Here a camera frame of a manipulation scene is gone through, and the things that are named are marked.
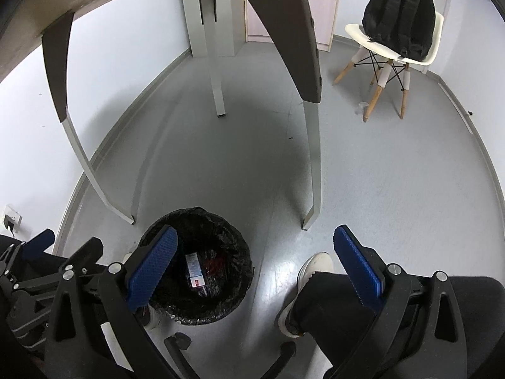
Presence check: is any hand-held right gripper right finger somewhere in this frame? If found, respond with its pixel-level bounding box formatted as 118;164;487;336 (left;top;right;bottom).
331;224;469;379

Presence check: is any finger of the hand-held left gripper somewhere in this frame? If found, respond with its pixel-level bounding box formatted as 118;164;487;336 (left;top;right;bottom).
16;228;56;259
24;237;105;289

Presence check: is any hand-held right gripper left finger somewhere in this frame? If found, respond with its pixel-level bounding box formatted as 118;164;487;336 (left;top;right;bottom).
43;224;198;379

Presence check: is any trash bin with black bag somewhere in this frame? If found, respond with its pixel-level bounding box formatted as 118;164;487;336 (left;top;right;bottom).
136;206;254;325

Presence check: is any person's right leg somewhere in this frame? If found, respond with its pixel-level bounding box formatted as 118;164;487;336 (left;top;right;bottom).
294;270;389;379

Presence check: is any small printed carton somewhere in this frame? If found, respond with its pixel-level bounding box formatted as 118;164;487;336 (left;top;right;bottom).
185;253;210;289

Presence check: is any person's right shoe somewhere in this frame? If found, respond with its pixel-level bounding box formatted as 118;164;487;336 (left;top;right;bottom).
278;252;335;339

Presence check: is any black office chair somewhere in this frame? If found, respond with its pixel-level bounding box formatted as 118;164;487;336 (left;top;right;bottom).
163;276;503;379

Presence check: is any round wooden table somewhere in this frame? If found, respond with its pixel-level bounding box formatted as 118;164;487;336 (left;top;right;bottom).
0;0;480;232

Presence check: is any white chair with wooden legs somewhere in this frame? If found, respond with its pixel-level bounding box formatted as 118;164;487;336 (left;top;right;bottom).
333;12;444;123

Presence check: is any black backpack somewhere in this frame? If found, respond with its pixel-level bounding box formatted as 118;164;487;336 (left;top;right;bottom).
362;0;437;62

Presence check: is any pink cabinet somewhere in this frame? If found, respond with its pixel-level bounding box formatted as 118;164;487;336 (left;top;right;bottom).
245;0;344;52

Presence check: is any white wall socket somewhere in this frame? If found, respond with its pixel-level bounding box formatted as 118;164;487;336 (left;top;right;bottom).
3;204;23;234

